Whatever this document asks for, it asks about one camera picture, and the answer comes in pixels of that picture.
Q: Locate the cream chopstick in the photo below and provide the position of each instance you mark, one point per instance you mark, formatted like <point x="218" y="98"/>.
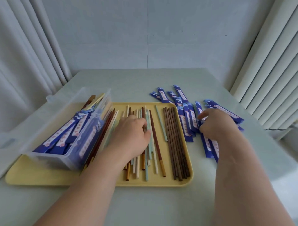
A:
<point x="96" y="100"/>

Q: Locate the row of dark wooden chopsticks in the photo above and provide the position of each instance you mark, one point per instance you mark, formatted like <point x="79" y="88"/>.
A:
<point x="177" y="144"/>

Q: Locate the person's right hand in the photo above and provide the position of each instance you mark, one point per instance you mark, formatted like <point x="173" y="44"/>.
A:
<point x="218" y="123"/>

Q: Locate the clear plastic storage box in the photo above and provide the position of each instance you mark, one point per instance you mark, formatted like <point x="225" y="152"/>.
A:
<point x="58" y="111"/>

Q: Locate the person's left thumb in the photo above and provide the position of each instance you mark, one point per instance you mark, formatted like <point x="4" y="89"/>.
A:
<point x="145" y="138"/>

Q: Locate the white pleated curtain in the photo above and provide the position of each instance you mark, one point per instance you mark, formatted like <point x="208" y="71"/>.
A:
<point x="270" y="69"/>
<point x="25" y="58"/>

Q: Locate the person's left forearm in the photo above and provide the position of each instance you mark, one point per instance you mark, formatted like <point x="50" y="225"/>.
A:
<point x="93" y="191"/>

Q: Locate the mint green chopstick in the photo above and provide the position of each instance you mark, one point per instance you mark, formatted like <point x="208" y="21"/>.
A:
<point x="161" y="125"/>

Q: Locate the person's right fingers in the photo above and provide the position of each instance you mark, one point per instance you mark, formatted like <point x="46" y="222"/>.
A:
<point x="203" y="115"/>

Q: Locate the bundle of blue sleeves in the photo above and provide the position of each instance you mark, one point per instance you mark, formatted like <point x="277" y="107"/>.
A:
<point x="58" y="137"/>

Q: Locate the person's left hand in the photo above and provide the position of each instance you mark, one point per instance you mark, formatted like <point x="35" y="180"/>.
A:
<point x="130" y="139"/>

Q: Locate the pile of mixed coloured chopsticks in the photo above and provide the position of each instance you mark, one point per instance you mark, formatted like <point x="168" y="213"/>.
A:
<point x="137" y="170"/>

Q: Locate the spread of blue chopstick sleeves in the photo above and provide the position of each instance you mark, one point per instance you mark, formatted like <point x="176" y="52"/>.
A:
<point x="186" y="121"/>

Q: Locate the reddish brown chopstick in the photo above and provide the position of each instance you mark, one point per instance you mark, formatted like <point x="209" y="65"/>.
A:
<point x="89" y="100"/>

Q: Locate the brown chopstick with gold tip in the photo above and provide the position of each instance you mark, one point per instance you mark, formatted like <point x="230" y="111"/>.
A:
<point x="157" y="146"/>

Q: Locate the yellow plastic tray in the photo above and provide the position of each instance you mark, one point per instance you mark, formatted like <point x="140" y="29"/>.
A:
<point x="163" y="182"/>

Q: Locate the person's right forearm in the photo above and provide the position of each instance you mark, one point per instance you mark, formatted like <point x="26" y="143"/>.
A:
<point x="242" y="181"/>

